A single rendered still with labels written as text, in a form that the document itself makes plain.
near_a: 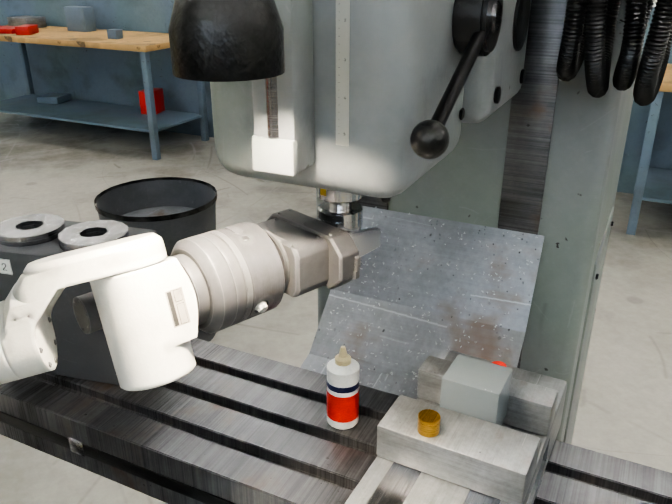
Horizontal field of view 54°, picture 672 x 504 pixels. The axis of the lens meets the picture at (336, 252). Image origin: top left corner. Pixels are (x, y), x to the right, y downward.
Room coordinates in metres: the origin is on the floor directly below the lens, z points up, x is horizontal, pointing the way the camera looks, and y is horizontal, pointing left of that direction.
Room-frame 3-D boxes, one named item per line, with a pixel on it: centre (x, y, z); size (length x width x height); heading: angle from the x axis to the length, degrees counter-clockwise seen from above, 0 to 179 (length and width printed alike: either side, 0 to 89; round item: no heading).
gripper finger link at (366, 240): (0.62, -0.03, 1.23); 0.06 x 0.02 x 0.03; 133
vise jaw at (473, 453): (0.53, -0.12, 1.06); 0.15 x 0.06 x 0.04; 62
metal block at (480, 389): (0.58, -0.15, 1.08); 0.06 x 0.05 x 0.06; 62
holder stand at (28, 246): (0.84, 0.37, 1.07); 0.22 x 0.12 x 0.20; 75
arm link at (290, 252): (0.58, 0.06, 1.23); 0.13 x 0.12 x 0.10; 43
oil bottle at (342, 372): (0.68, -0.01, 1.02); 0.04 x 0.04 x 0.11
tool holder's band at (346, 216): (0.65, 0.00, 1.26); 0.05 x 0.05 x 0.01
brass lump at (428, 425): (0.53, -0.09, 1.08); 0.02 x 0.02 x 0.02
